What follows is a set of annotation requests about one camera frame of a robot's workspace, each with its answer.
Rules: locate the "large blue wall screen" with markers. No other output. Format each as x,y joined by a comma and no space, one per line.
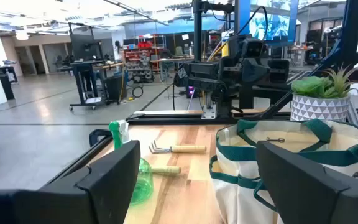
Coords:
275,25

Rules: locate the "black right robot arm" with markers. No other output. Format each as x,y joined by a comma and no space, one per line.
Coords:
228,102

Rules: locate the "black waste bin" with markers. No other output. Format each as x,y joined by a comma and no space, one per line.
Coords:
113,88

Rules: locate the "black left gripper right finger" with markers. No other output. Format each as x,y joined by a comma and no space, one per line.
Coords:
297,193

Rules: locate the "cream green canvas gardening bag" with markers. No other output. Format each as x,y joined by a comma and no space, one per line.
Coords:
238,199

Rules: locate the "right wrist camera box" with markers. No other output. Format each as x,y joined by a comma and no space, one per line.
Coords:
253,48

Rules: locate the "tall shelf with red bins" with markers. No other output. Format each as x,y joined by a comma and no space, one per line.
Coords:
138,62

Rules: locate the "succulent in white patterned pot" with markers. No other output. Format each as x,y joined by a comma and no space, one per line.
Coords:
319,107

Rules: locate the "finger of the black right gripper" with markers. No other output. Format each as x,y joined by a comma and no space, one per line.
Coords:
255,71
232,74

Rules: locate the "black pedestal stand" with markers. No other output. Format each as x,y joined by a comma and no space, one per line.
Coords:
6,87

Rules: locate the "silver metal bracket plate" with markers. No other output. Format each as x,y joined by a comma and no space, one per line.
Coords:
209,112

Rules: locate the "black desk monitor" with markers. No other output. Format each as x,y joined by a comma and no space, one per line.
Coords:
85,46

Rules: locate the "person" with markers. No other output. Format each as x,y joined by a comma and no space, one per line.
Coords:
117,51

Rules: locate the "computer tower purple light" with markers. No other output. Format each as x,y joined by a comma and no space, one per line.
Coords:
190,91

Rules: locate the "green spray bottle white trigger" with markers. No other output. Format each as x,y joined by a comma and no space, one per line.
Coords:
145,183

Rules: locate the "black rolling standing desk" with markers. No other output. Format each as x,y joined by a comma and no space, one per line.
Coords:
82,81

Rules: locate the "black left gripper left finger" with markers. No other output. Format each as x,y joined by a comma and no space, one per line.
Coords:
113,180

